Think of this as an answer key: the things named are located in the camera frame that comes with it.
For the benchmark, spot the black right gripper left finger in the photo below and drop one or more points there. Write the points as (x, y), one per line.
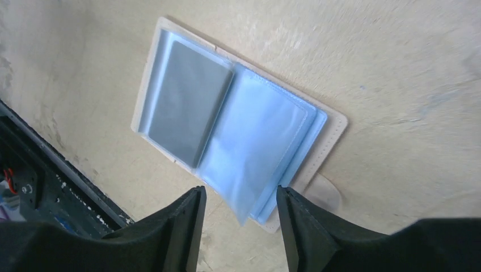
(167, 240)

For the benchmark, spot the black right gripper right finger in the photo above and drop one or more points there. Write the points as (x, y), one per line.
(318, 240)

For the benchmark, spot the beige card holder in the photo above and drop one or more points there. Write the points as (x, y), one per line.
(266, 133)

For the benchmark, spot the grey credit card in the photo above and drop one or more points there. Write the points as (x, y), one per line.
(194, 84)

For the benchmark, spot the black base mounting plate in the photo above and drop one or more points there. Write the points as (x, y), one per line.
(41, 185)

